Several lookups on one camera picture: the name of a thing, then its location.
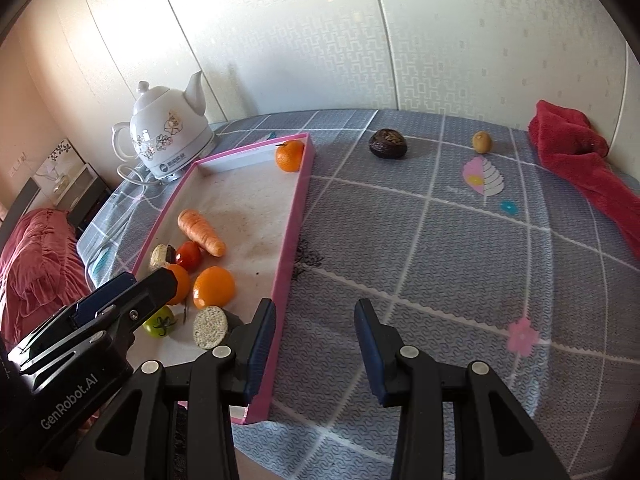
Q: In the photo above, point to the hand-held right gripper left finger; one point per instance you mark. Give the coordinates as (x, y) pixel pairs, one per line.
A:
(262, 340)

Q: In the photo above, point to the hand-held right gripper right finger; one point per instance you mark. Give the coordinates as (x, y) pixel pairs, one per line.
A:
(367, 350)

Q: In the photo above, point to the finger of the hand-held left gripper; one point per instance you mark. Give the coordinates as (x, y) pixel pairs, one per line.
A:
(100, 295)
(150, 287)

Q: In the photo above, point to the small smooth orange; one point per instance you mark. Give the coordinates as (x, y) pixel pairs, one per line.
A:
(181, 285)
(214, 287)

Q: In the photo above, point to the red tomato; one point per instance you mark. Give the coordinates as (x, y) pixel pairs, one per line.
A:
(190, 255)

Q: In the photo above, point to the dark cylinder sushi piece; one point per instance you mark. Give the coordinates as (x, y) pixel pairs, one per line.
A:
(210, 327)

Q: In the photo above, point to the pink-edged white tray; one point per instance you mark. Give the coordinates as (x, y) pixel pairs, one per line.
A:
(250, 210)

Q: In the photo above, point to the mandarin orange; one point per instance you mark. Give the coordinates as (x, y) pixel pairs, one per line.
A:
(290, 156)

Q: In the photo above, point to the green tomato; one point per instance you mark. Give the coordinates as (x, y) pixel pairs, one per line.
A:
(159, 322)

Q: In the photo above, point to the pink ruffled bed cover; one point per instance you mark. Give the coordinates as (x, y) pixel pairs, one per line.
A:
(35, 260)

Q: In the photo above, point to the orange carrot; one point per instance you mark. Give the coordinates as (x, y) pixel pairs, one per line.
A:
(200, 232)

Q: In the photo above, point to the dark side cabinet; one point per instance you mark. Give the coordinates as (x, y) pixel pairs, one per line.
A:
(92, 202)

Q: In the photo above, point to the grey checked tablecloth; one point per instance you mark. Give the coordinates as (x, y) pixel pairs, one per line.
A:
(425, 260)

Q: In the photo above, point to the white floral box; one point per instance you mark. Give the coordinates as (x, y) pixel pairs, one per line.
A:
(60, 170)

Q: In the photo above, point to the white floral ceramic kettle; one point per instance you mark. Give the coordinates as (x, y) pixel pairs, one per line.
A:
(160, 130)

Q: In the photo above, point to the dark wrinkled fruit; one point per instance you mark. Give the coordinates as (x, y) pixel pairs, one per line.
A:
(388, 143)

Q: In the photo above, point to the small yellow-green fruit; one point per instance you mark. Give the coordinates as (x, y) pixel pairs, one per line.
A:
(482, 142)

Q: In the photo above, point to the red towel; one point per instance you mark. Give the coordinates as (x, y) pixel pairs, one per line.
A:
(565, 145)

